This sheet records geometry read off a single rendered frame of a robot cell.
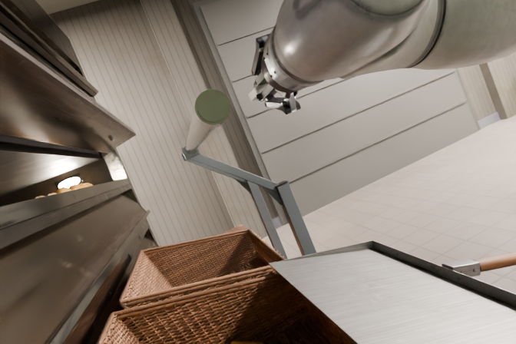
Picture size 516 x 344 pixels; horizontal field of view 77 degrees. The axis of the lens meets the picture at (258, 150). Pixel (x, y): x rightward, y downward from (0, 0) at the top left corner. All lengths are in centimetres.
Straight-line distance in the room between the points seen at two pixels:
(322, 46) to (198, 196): 356
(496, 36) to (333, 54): 17
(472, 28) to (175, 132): 356
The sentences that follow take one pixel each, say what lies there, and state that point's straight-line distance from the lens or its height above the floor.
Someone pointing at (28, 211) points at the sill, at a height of 116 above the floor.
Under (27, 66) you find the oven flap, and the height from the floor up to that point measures 140.
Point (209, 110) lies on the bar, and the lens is 28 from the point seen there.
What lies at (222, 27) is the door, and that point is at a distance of 408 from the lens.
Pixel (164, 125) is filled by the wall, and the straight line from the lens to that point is 381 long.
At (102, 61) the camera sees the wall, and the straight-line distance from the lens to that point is 404.
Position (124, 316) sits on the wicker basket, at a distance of 96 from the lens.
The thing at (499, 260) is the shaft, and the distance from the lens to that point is 106.
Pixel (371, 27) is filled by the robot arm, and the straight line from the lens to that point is 27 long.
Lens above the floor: 112
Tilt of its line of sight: 3 degrees down
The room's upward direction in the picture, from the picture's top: 22 degrees counter-clockwise
